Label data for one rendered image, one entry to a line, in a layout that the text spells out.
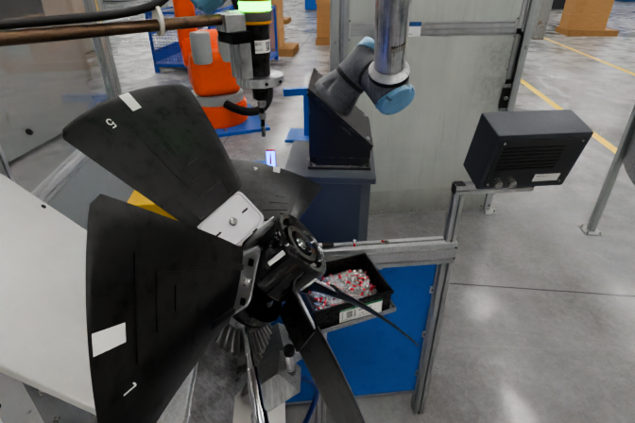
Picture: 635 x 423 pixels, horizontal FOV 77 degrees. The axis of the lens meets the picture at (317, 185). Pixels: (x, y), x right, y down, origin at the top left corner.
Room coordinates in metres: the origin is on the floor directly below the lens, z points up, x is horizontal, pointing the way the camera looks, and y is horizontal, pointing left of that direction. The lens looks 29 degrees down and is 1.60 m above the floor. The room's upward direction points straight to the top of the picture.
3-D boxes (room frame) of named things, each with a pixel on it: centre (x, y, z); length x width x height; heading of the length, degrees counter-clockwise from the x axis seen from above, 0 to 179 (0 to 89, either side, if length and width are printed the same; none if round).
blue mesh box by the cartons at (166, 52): (7.56, 2.29, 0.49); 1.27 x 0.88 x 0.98; 174
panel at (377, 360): (0.96, 0.02, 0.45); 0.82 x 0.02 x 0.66; 96
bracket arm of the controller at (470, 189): (1.02, -0.51, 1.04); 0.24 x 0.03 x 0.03; 96
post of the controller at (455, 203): (1.01, -0.41, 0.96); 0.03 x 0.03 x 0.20; 6
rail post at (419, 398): (1.01, -0.41, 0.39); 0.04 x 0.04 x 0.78; 6
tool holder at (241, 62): (0.59, 0.09, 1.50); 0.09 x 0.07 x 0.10; 131
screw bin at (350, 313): (0.81, -0.06, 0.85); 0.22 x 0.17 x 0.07; 110
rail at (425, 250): (0.96, 0.02, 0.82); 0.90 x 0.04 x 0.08; 96
